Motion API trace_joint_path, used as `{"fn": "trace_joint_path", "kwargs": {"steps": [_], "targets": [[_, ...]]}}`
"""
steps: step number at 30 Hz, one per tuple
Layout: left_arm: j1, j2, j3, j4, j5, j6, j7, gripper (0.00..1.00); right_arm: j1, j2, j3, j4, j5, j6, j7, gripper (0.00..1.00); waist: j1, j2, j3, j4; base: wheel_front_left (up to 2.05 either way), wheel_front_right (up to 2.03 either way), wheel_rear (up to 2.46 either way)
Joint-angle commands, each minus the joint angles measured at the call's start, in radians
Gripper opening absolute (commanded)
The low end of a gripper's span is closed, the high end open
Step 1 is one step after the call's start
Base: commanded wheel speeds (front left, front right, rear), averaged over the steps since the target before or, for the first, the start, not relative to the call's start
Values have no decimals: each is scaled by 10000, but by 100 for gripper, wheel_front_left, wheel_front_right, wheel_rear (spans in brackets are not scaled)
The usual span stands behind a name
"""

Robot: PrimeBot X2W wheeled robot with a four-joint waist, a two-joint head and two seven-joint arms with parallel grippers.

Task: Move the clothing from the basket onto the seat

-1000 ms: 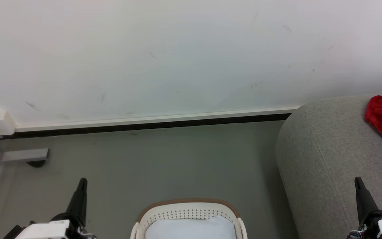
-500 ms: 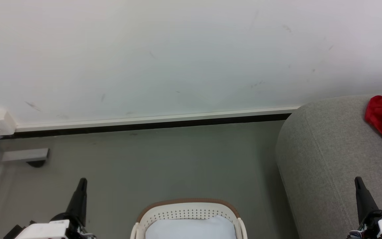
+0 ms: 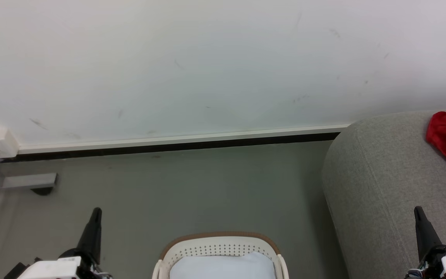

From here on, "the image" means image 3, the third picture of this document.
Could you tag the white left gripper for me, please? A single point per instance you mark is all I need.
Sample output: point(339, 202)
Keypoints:
point(58, 268)

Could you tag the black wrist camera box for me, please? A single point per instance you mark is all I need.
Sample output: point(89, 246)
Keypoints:
point(16, 271)

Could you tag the grey fabric sofa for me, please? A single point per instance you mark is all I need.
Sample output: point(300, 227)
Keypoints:
point(385, 186)

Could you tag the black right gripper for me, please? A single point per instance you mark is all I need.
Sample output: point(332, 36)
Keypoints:
point(445, 263)

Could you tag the white laundry basket brown rim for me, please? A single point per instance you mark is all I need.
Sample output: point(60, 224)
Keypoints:
point(219, 246)

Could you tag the light blue cloth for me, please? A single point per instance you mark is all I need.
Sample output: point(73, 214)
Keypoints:
point(223, 266)

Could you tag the grey metal frame bar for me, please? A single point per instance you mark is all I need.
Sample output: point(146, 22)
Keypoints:
point(25, 180)

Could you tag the white and black baseboard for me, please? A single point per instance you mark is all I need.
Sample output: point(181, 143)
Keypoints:
point(176, 142)

